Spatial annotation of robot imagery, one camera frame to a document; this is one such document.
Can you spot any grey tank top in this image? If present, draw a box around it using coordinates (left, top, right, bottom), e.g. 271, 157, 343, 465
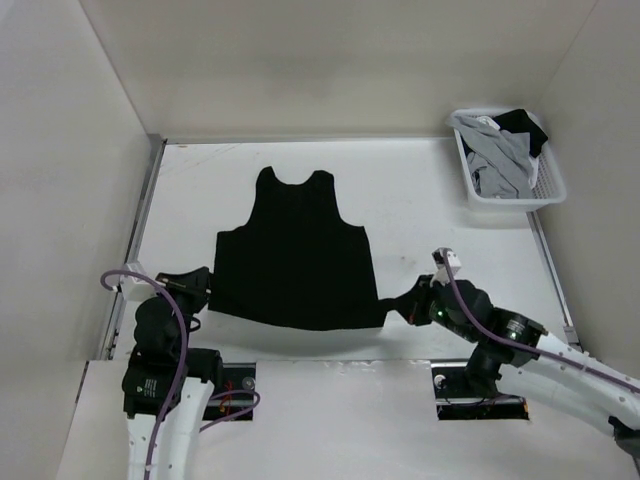
447, 115, 533, 199

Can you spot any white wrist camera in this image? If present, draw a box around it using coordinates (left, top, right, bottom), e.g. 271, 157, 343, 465
432, 248, 462, 284
118, 261, 155, 302

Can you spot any white garment in basket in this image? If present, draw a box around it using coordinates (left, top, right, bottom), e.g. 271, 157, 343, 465
475, 115, 501, 131

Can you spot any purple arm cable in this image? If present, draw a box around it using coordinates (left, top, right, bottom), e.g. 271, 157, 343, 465
430, 249, 640, 396
99, 268, 262, 474

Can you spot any black garment in basket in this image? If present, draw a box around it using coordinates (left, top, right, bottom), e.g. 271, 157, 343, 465
493, 109, 548, 158

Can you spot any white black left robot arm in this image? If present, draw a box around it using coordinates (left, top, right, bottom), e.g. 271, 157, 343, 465
122, 267, 225, 479

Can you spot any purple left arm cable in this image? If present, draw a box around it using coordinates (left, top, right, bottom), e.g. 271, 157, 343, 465
99, 268, 262, 474

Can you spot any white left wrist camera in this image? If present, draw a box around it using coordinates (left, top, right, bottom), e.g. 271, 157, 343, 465
118, 261, 155, 302

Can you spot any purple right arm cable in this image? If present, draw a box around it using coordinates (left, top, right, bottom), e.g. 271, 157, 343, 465
430, 249, 640, 396

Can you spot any black tank top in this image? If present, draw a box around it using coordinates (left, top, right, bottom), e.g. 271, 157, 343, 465
208, 167, 419, 331

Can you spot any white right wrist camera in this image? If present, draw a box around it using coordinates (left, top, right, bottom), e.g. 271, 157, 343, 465
432, 248, 462, 284

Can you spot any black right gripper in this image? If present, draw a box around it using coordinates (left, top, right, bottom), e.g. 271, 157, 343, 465
389, 273, 478, 342

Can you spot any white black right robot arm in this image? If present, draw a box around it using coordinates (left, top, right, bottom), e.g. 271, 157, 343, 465
185, 267, 639, 456

